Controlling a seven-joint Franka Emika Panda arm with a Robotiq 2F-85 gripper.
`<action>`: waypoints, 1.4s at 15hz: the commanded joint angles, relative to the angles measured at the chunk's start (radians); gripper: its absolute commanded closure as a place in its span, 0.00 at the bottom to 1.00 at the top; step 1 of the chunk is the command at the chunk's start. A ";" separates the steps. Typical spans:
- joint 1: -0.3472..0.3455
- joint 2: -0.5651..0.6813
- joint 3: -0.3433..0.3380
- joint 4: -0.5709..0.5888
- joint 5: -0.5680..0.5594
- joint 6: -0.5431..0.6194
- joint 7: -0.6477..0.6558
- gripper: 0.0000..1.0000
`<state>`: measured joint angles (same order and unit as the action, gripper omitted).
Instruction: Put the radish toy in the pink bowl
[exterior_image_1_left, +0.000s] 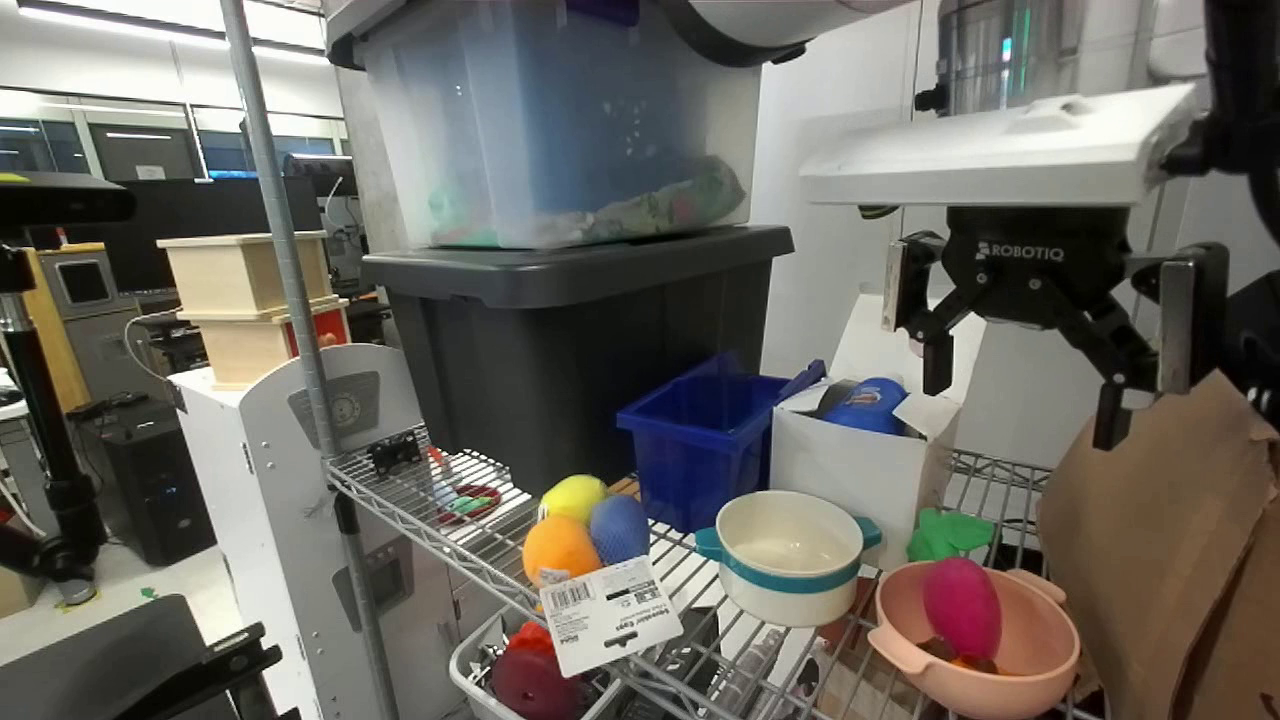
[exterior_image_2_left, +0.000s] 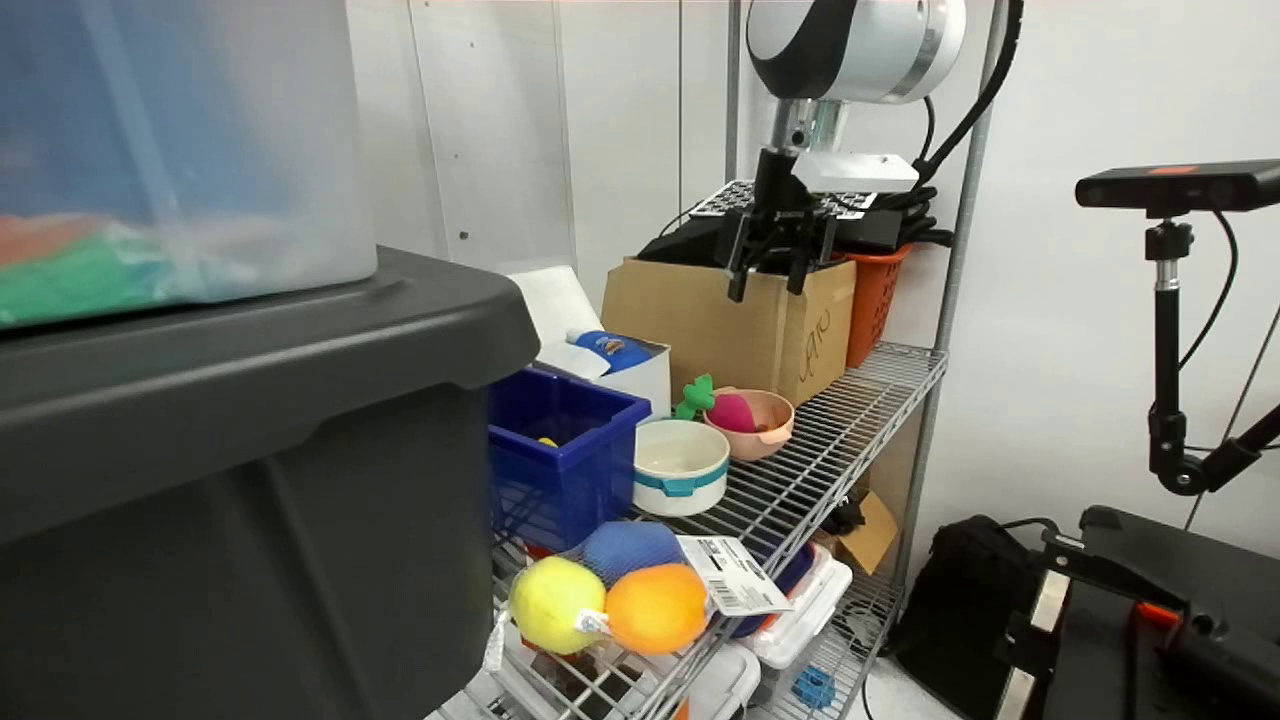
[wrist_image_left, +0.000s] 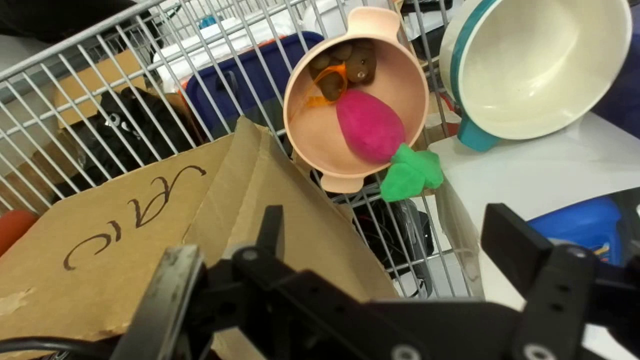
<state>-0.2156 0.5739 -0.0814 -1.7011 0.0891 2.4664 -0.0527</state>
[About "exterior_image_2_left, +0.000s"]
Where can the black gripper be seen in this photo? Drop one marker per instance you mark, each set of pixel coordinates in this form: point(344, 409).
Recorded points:
point(780, 220)

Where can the magenta radish toy green leaves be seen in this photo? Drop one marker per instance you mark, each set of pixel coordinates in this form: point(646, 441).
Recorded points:
point(701, 397)

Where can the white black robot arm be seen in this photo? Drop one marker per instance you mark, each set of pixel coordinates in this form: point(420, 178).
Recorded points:
point(819, 57)

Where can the pink plastic bowl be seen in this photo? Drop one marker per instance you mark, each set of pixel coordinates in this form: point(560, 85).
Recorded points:
point(774, 425)

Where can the white teal-striped bowl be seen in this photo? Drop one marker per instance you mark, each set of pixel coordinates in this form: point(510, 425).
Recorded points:
point(682, 471)

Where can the brown cardboard box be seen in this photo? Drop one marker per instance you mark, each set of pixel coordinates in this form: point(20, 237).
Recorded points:
point(770, 336)

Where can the orange plastic bin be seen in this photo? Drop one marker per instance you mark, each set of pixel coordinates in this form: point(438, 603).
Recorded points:
point(875, 300)

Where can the black keyboard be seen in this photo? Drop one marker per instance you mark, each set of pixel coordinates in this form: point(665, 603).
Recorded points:
point(866, 220)

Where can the white carton with blue label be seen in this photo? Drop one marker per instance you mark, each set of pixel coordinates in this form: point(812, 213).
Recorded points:
point(613, 361)

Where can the blue plastic bin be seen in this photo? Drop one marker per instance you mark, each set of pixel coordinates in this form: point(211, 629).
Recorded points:
point(560, 459)

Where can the blue foam egg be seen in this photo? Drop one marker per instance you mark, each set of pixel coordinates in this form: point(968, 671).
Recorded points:
point(630, 547)

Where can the white lidded storage box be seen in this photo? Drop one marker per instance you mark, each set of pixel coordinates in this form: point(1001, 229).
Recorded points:
point(808, 606)

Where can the white barcode product tag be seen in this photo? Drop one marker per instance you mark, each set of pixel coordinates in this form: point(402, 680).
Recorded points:
point(732, 583)

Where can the orange foam egg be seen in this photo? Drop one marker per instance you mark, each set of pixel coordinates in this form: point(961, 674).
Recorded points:
point(659, 608)

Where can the black bag on floor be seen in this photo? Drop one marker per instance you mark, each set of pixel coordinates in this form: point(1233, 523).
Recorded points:
point(975, 583)

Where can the yellow foam egg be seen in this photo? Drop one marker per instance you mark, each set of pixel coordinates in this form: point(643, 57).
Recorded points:
point(557, 606)

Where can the black case with orange clip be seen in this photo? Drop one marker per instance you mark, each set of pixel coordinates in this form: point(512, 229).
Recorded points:
point(1147, 620)

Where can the dark grey storage tote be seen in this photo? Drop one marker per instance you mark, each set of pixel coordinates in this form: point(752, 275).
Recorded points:
point(269, 510)

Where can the clear plastic storage bin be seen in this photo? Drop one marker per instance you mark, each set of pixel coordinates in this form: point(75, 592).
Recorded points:
point(172, 154)

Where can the wire shelf rack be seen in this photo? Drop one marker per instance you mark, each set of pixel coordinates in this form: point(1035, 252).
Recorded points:
point(774, 510)

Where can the black camera on stand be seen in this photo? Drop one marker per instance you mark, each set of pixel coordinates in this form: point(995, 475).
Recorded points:
point(1172, 188)

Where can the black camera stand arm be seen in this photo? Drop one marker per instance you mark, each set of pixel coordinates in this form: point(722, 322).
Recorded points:
point(1171, 459)

